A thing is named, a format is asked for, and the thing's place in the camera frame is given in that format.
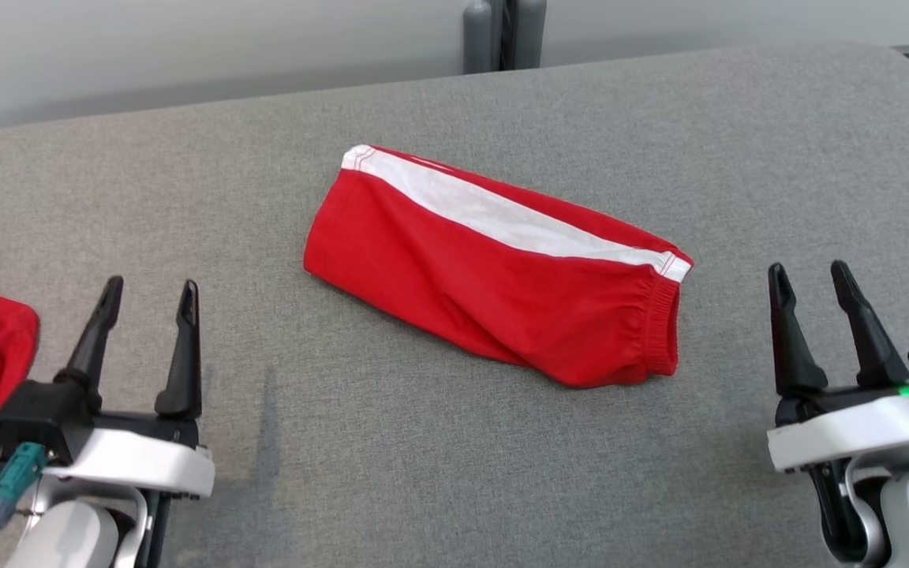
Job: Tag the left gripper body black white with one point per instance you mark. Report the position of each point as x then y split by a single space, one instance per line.
147 465

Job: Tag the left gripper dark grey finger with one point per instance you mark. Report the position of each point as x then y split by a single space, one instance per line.
185 371
95 347

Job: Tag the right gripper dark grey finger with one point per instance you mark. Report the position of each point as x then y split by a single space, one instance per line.
873 355
794 363

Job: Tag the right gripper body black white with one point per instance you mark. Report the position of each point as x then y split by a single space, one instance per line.
841 434

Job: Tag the red shorts with white stripe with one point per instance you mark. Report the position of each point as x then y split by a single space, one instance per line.
462 268

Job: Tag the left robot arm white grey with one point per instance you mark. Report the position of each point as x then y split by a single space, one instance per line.
68 536

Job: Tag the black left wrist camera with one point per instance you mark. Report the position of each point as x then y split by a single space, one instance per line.
20 418

